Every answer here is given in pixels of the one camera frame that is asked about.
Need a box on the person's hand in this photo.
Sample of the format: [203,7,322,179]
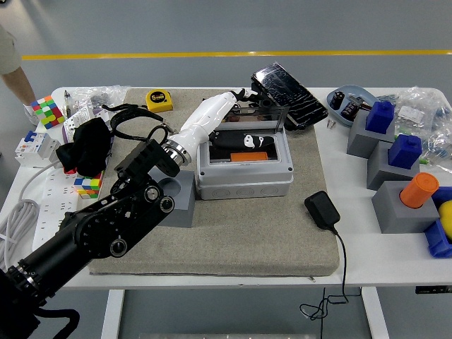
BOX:
[23,101,41,127]

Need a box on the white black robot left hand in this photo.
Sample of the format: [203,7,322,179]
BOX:
[172,87,277,156]

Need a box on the smoked transparent box lid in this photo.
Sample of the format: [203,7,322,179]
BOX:
[220,105,290,133]

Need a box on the grey plastic junction box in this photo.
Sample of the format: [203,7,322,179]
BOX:
[196,121,295,201]

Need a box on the large colourful puzzle cube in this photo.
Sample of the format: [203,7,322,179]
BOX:
[30,95,66,130]

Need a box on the white circuit breaker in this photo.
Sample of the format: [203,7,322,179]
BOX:
[13,129,61,169]

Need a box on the white purple carton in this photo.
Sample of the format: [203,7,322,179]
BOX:
[61,102,121,142]

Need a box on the person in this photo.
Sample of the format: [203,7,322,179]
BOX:
[0,23,23,76]

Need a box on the black cloth glove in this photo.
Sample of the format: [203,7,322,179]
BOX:
[55,117,113,177]

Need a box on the cracked black phone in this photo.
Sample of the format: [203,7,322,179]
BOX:
[251,62,329,128]

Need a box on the small colourful puzzle cube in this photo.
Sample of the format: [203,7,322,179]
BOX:
[73,170,106,199]

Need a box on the grey block with round hole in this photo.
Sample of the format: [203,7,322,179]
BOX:
[150,170,197,228]

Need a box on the white power strip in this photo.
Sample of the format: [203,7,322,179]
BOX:
[31,168,81,254]

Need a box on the grey-brown fabric mat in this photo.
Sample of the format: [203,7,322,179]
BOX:
[84,87,340,276]

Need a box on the black power adapter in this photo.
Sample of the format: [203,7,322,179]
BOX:
[304,191,342,230]

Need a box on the blue-grey oval tray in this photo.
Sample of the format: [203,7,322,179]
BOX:
[326,84,378,128]

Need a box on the grey block holder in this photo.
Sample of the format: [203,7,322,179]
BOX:
[366,141,421,191]
[346,111,396,159]
[371,180,441,234]

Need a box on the blue plastic block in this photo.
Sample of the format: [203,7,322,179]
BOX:
[388,133,423,169]
[365,100,396,134]

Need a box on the clear plastic bag of parts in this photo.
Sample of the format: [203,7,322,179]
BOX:
[376,86,452,132]
[420,121,452,170]

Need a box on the yellow rounded object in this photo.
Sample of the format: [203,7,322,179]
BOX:
[437,200,452,243]

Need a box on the black table control panel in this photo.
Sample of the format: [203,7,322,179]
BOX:
[415,285,452,295]

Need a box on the yellow tape measure with strap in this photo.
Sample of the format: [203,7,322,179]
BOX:
[101,89,174,114]

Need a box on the white power cable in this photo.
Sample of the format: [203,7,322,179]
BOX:
[0,160,64,271]

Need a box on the thin black adapter cord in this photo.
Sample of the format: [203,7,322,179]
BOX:
[299,225,350,321]

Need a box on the white table frame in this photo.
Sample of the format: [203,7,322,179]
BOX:
[100,286,389,339]

